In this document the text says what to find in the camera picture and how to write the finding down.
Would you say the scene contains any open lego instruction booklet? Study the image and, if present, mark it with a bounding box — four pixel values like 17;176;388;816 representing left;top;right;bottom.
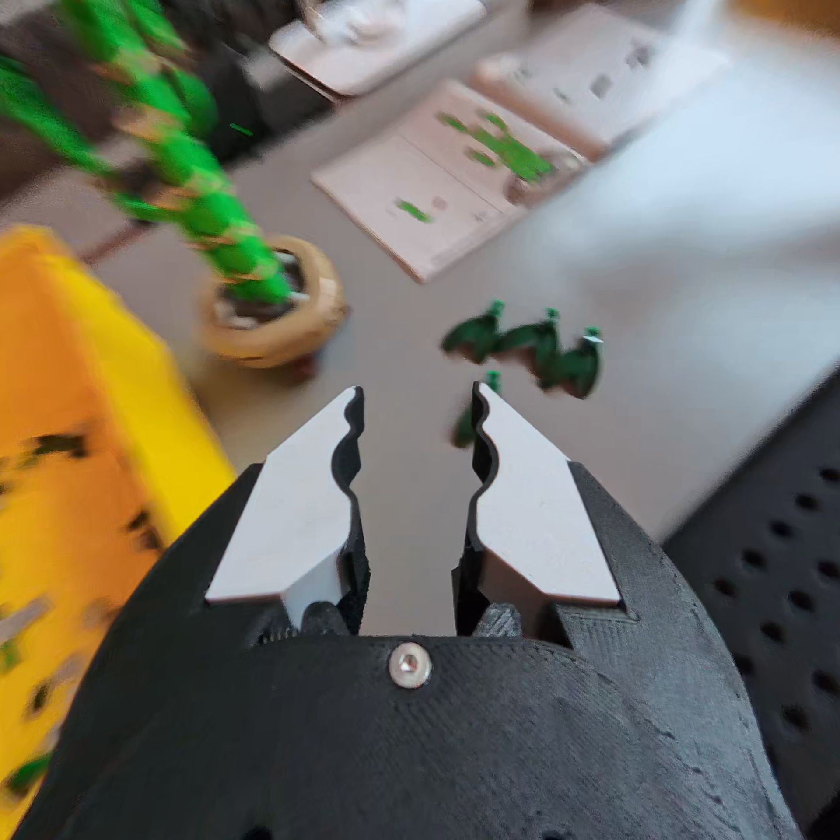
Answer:
311;3;731;285

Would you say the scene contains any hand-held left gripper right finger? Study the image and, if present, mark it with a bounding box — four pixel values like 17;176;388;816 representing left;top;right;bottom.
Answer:
452;381;623;637

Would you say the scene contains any yellow plastic bin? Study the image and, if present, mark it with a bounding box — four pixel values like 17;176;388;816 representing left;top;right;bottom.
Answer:
0;224;236;836

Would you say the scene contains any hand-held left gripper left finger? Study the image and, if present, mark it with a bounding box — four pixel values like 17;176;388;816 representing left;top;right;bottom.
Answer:
205;385;369;636

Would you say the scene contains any pile of loose lego pieces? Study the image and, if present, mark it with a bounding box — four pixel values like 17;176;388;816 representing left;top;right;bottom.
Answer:
0;430;165;799

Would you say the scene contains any green lego bamboo plant model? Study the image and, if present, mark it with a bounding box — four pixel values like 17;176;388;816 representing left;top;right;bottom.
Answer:
0;0;349;379

